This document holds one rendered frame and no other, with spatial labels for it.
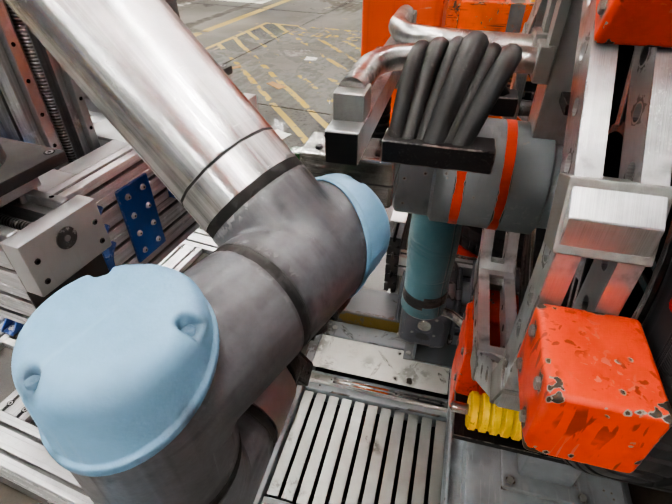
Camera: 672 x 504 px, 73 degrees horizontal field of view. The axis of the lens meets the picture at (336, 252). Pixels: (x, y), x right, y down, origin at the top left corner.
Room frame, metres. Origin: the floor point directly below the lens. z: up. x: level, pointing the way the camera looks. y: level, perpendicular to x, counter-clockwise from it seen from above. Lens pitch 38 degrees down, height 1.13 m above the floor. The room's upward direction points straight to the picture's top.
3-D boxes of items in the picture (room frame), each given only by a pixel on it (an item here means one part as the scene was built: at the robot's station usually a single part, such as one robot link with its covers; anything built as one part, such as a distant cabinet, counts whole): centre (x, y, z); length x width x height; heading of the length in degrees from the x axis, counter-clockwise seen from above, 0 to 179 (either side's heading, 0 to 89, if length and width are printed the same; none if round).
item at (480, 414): (0.37, -0.32, 0.51); 0.29 x 0.06 x 0.06; 75
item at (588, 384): (0.20, -0.18, 0.85); 0.09 x 0.08 x 0.07; 165
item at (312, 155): (0.40, -0.01, 0.93); 0.09 x 0.05 x 0.05; 75
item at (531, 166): (0.53, -0.19, 0.85); 0.21 x 0.14 x 0.14; 75
